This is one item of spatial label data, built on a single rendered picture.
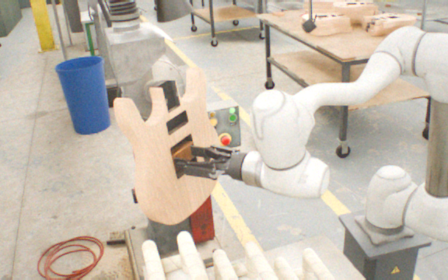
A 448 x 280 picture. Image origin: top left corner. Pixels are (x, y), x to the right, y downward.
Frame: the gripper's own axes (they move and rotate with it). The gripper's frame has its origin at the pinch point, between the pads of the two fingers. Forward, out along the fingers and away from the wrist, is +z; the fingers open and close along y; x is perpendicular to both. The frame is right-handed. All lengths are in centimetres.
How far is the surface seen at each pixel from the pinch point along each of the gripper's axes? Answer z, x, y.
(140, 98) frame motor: 48, 1, 34
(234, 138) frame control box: 25, -28, 62
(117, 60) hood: 29.5, 24.6, 10.4
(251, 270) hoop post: -26.3, -21.1, -13.8
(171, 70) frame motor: 39, 9, 46
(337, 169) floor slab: 29, -127, 210
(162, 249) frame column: 65, -88, 41
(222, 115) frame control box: 27, -15, 59
